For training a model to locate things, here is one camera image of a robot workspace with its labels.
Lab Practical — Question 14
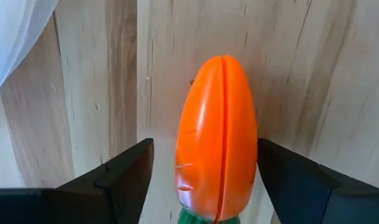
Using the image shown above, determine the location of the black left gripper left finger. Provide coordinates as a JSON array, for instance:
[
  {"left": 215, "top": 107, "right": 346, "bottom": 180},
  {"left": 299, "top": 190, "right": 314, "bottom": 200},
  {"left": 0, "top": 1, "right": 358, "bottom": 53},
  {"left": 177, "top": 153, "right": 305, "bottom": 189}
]
[{"left": 0, "top": 138, "right": 155, "bottom": 224}]

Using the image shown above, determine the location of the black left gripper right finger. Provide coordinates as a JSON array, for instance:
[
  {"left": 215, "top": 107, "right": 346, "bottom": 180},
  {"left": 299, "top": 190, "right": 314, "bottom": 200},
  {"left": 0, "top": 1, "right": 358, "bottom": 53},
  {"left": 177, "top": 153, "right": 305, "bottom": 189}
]
[{"left": 256, "top": 138, "right": 379, "bottom": 224}]

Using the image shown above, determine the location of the orange toy carrot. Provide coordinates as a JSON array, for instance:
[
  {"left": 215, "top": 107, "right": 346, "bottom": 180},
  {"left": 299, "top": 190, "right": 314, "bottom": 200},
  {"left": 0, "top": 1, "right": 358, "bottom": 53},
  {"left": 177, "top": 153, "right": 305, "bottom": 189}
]
[{"left": 175, "top": 54, "right": 258, "bottom": 224}]

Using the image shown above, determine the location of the clear plastic tupperware container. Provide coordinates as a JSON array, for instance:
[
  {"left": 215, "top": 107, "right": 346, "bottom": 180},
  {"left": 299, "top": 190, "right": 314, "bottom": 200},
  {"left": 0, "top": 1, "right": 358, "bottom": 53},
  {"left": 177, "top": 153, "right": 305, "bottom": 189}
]
[{"left": 0, "top": 0, "right": 60, "bottom": 100}]

